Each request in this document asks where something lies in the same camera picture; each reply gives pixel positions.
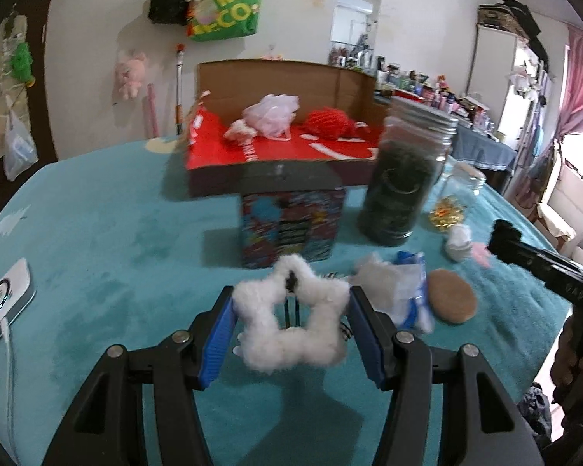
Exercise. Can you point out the mop handle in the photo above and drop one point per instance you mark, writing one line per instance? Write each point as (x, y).
(180, 51)

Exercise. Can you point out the pink curtain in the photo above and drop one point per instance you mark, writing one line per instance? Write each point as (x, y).
(570, 120)

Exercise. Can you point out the grey tablecloth side table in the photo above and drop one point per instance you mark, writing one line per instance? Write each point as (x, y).
(496, 160)

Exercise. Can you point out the red cardboard box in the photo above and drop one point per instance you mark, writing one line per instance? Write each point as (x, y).
(215, 165)

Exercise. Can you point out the green plush dinosaur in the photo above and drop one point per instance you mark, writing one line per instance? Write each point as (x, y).
(21, 64)

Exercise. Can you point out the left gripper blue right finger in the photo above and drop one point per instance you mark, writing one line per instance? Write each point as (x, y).
(480, 423)

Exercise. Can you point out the large jar of tea leaves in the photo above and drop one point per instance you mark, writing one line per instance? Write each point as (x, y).
(412, 151)

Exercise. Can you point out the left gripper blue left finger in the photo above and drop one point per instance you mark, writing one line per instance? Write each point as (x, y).
(104, 424)

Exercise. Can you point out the white rolled sock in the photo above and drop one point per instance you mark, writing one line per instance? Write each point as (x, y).
(459, 243)

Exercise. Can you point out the colourful small box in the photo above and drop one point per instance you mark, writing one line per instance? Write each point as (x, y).
(304, 223)

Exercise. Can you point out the white refrigerator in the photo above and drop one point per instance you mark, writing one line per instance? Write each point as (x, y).
(496, 55)

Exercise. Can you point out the white plastic bag on door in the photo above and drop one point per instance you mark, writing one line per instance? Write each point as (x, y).
(20, 152)

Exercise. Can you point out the white fluffy star scrunchie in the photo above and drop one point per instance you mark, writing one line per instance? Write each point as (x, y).
(266, 346)

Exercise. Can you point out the round beige powder puff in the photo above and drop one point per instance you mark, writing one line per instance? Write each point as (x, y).
(451, 298)

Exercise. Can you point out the blue white tissue pack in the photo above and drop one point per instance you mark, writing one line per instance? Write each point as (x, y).
(418, 315)

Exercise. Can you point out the crumpled white tissue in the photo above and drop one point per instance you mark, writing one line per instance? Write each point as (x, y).
(386, 285)

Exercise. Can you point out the green tote bag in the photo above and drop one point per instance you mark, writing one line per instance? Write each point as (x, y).
(214, 20)

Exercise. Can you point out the white charger device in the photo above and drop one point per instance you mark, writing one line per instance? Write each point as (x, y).
(16, 291)

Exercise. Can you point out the white mesh bath pouf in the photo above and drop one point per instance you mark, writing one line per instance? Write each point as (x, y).
(272, 116)

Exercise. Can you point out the wall mirror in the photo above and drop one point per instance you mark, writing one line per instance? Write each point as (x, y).
(353, 34)

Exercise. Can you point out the pink plush rabbit on wall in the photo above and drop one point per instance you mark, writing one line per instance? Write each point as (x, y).
(130, 75)

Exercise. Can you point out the small jar of gold beads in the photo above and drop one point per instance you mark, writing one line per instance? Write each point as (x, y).
(459, 193)

